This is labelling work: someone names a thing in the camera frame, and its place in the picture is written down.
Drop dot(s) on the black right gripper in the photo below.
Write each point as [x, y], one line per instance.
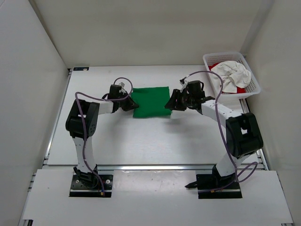
[177, 96]

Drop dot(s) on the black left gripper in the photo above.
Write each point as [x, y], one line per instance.
[131, 104]

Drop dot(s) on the green polo t shirt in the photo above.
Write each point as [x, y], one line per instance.
[151, 102]

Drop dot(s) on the white t shirt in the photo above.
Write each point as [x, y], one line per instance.
[231, 75]

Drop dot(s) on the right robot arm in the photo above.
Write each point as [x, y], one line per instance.
[239, 131]

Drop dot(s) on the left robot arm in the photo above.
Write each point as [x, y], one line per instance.
[81, 124]

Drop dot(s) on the small dark label sticker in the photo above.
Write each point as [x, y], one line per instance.
[80, 68]

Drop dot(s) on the red t shirt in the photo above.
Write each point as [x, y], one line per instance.
[240, 90]

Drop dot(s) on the white plastic mesh basket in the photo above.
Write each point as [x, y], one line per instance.
[252, 89]

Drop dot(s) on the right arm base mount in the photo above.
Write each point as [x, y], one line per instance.
[214, 186]

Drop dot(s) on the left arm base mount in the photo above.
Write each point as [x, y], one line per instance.
[88, 185]

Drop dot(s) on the aluminium front rail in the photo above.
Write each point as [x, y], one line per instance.
[142, 167]

